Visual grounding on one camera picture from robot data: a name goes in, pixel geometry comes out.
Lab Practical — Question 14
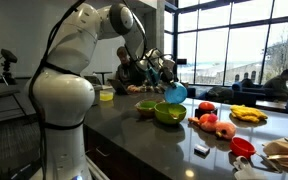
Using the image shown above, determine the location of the black floor box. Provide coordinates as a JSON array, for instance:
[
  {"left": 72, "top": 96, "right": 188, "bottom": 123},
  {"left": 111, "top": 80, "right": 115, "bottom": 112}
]
[{"left": 8, "top": 156, "right": 42, "bottom": 180}]

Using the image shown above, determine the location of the blue plastic bowl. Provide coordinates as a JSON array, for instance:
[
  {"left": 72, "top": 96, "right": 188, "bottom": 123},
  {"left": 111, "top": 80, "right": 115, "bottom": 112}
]
[{"left": 164, "top": 81, "right": 188, "bottom": 105}]

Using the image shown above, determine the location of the tan paper bag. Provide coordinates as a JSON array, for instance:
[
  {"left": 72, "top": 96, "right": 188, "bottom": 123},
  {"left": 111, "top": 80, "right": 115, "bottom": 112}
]
[{"left": 262, "top": 136, "right": 288, "bottom": 169}]

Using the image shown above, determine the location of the person in dark hoodie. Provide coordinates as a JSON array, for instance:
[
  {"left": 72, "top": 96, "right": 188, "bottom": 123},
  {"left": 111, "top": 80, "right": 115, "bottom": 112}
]
[{"left": 114, "top": 45, "right": 147, "bottom": 94}]

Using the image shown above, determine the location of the small dark round table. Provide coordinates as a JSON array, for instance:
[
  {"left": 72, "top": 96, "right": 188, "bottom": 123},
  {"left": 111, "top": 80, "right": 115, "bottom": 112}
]
[{"left": 93, "top": 70, "right": 113, "bottom": 83}]

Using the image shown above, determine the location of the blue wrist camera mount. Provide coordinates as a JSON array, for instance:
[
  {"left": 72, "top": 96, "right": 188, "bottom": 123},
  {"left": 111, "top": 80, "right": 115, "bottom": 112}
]
[{"left": 145, "top": 64, "right": 162, "bottom": 87}]

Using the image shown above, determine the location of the dark backpack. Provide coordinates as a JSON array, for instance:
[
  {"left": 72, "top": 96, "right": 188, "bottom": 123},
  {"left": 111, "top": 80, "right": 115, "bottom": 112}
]
[{"left": 206, "top": 85, "right": 234, "bottom": 103}]

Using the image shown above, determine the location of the blue sofa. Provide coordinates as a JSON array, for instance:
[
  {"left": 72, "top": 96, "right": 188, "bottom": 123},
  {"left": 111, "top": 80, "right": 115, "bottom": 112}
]
[{"left": 232, "top": 87, "right": 275, "bottom": 108}]

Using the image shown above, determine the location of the white plastic clip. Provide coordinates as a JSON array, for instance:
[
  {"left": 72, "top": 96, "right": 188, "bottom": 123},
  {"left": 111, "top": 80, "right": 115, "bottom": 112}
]
[{"left": 233, "top": 154, "right": 267, "bottom": 180}]

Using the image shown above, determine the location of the white dish rack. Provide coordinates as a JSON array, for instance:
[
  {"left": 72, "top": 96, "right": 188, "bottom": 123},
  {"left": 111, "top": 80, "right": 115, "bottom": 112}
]
[{"left": 93, "top": 84, "right": 104, "bottom": 107}]

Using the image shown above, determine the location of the brown wooden coffee table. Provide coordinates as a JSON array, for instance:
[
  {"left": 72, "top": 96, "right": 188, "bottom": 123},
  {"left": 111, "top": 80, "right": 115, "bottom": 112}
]
[{"left": 255, "top": 99, "right": 288, "bottom": 113}]

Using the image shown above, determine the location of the large green bowl with spout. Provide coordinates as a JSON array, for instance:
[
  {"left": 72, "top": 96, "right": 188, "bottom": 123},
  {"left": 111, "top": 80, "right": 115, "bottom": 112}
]
[{"left": 154, "top": 101, "right": 188, "bottom": 125}]

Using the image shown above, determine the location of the orange toy carrot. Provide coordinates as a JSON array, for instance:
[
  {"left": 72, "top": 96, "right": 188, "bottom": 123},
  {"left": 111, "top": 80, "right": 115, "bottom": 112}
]
[{"left": 188, "top": 116, "right": 202, "bottom": 126}]

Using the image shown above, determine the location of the seated person in olive jacket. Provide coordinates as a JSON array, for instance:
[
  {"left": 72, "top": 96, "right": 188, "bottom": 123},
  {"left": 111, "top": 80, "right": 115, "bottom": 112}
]
[{"left": 263, "top": 68, "right": 288, "bottom": 101}]

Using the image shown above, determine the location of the small green bowl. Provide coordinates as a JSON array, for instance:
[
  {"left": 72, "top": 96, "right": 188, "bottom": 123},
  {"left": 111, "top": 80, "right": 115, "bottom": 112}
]
[{"left": 139, "top": 100, "right": 158, "bottom": 111}]

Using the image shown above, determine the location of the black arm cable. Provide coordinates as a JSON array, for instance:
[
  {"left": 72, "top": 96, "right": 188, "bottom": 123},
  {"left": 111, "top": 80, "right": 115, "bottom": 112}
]
[{"left": 27, "top": 0, "right": 148, "bottom": 180}]

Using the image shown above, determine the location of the grey laptop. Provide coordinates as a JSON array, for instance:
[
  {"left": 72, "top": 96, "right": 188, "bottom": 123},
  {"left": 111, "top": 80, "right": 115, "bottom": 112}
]
[
  {"left": 85, "top": 74, "right": 102, "bottom": 86},
  {"left": 107, "top": 78, "right": 129, "bottom": 95}
]

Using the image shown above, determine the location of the yellow translucent container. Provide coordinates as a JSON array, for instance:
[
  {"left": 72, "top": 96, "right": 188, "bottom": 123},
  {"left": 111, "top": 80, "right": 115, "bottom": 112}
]
[{"left": 99, "top": 89, "right": 114, "bottom": 102}]

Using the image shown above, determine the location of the blue chair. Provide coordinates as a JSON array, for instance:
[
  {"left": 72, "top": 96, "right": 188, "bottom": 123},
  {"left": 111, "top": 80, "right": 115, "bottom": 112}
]
[{"left": 231, "top": 81, "right": 243, "bottom": 92}]

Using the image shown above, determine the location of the black block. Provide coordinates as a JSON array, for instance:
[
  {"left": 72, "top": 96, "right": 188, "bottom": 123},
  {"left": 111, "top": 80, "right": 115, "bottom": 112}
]
[{"left": 194, "top": 107, "right": 219, "bottom": 118}]

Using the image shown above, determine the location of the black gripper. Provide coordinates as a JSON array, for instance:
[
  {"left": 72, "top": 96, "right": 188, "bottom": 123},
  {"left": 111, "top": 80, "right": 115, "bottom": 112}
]
[{"left": 159, "top": 60, "right": 179, "bottom": 89}]

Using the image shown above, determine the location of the yellow toy banana bunch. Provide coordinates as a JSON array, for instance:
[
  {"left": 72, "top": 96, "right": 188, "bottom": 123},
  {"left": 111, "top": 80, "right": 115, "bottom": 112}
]
[{"left": 230, "top": 104, "right": 269, "bottom": 123}]

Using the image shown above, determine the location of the red toy tomato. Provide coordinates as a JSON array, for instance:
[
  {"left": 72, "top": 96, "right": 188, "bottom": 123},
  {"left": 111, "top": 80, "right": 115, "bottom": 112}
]
[{"left": 198, "top": 100, "right": 216, "bottom": 112}]

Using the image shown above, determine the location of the metal drawer handle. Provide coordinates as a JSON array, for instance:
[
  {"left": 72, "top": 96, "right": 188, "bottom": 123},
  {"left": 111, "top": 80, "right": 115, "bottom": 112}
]
[{"left": 95, "top": 146, "right": 112, "bottom": 158}]

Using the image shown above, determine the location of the black camera on tripod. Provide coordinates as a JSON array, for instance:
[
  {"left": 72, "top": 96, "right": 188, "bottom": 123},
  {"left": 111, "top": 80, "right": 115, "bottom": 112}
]
[{"left": 0, "top": 48, "right": 18, "bottom": 85}]

